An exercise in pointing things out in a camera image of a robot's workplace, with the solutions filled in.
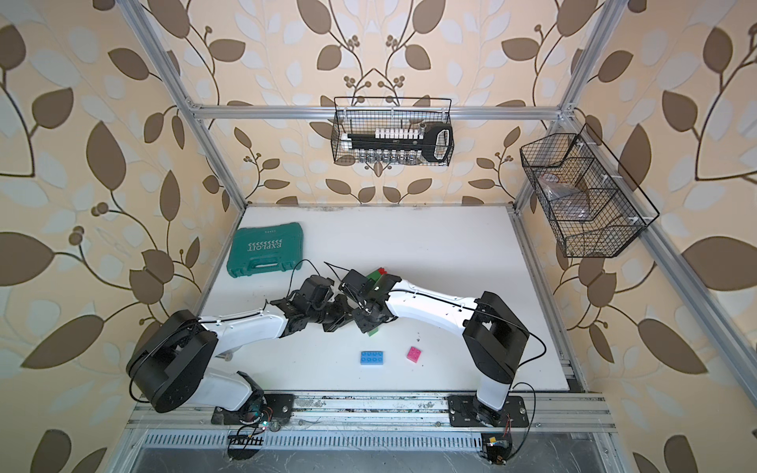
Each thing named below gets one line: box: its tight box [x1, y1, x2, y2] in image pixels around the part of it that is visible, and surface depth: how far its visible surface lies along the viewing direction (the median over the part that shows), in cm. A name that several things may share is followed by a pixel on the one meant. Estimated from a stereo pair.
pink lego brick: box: [406, 345, 422, 364], surface depth 84 cm
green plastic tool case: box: [226, 221, 303, 278], surface depth 104 cm
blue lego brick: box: [359, 350, 384, 366], surface depth 84 cm
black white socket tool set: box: [341, 123, 454, 165], surface depth 86 cm
